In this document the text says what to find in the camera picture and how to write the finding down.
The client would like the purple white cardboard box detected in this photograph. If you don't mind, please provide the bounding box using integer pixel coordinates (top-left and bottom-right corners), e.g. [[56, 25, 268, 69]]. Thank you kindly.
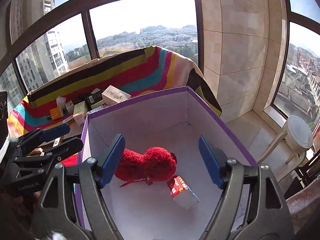
[[78, 87, 256, 239]]

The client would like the white round stool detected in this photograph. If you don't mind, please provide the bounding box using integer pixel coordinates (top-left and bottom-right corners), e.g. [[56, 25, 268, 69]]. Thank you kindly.
[[257, 115, 314, 183]]

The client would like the orange small box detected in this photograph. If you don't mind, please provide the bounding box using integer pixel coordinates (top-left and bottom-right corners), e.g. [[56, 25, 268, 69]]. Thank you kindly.
[[50, 107, 64, 120]]

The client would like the black box with label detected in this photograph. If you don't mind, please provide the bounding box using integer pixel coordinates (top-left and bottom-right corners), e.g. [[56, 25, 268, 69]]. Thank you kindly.
[[85, 88, 103, 108]]

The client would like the yellow green medicine box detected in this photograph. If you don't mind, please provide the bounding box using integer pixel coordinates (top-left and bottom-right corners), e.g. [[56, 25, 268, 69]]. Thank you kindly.
[[73, 101, 87, 127]]

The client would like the red white small carton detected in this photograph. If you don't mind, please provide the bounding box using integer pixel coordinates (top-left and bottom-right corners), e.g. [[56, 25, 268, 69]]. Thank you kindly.
[[167, 176, 200, 209]]

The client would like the white foam block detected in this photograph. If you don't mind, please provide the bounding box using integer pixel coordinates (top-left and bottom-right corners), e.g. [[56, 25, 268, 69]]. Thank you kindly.
[[56, 96, 66, 109]]

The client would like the red fluffy plush toy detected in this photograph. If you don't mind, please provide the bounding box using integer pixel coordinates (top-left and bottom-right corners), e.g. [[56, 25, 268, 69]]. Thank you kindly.
[[114, 147, 177, 186]]

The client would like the white perfume box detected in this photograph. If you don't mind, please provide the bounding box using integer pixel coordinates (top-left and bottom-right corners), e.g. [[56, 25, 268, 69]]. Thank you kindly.
[[102, 85, 131, 106]]

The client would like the rainbow striped cloth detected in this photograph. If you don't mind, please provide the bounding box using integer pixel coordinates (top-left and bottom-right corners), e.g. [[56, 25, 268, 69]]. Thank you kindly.
[[7, 46, 222, 137]]

